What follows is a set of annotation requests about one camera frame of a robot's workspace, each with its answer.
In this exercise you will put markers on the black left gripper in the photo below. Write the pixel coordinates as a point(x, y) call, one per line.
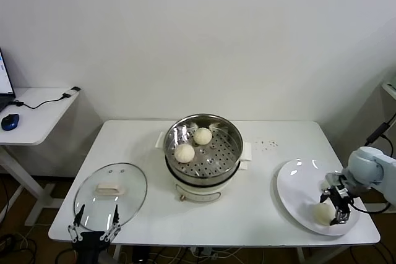
point(89, 242)

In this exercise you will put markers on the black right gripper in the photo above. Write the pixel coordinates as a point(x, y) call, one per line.
point(340, 196)

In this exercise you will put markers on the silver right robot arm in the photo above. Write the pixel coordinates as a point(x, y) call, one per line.
point(365, 165)

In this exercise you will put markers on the stainless steel steamer basket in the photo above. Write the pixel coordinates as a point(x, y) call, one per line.
point(222, 159)

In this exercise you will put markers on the white table leg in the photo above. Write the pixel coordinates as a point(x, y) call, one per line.
point(300, 256)
point(116, 254)

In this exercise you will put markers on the white round plate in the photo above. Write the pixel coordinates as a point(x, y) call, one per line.
point(297, 183)

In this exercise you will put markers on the black box on floor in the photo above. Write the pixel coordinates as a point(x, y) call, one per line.
point(140, 254)

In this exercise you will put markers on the cream electric cooker base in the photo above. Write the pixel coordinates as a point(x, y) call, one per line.
point(198, 191)

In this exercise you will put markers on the white power strip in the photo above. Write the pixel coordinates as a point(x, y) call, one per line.
point(202, 251)

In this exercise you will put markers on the white side desk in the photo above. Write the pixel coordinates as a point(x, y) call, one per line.
point(37, 121)

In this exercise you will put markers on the blue computer mouse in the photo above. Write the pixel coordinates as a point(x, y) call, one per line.
point(10, 120)

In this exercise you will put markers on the computer monitor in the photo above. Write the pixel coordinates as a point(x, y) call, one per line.
point(4, 78)

